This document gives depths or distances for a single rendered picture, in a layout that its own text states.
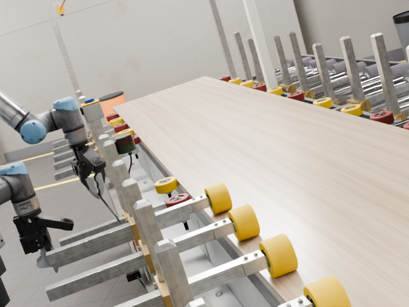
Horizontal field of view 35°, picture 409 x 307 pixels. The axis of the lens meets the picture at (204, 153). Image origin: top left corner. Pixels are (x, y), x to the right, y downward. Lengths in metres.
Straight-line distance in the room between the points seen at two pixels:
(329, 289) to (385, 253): 0.28
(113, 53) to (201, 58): 1.17
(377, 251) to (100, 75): 7.68
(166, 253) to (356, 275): 0.42
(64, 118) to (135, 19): 6.47
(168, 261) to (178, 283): 0.04
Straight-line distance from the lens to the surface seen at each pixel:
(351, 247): 1.44
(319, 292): 1.14
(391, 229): 1.49
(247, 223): 1.58
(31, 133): 2.10
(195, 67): 8.56
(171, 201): 2.06
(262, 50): 3.51
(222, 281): 1.36
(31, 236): 2.04
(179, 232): 2.64
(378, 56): 2.59
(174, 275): 1.10
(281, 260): 1.35
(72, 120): 2.23
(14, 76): 9.35
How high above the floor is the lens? 1.51
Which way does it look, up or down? 14 degrees down
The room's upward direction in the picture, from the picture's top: 17 degrees counter-clockwise
